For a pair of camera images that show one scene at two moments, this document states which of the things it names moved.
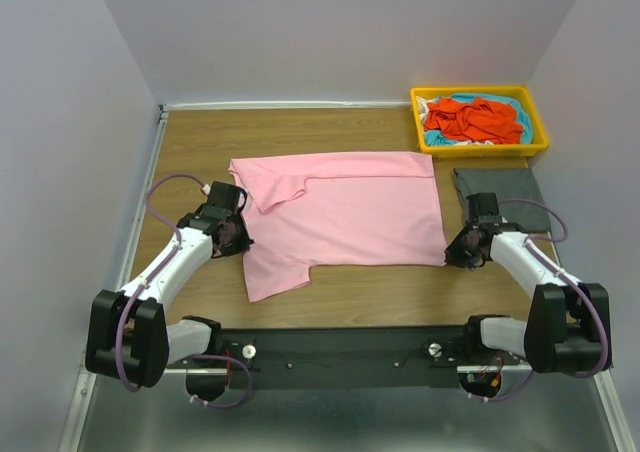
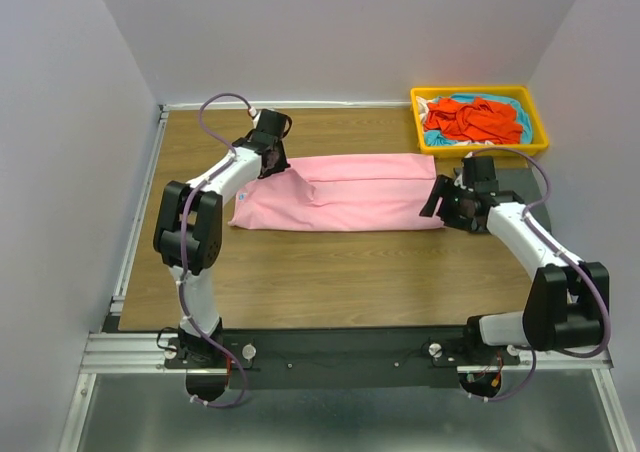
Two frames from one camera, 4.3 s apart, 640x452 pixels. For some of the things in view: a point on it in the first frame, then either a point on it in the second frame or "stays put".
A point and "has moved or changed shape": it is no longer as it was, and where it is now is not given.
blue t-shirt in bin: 436,137 stays put
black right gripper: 453,254 -> 448,217
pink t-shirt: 336,209 has moved or changed shape
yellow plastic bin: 539,140 stays put
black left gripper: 243,244 -> 281,165
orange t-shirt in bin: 477,119 stays put
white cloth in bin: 423,107 stays put
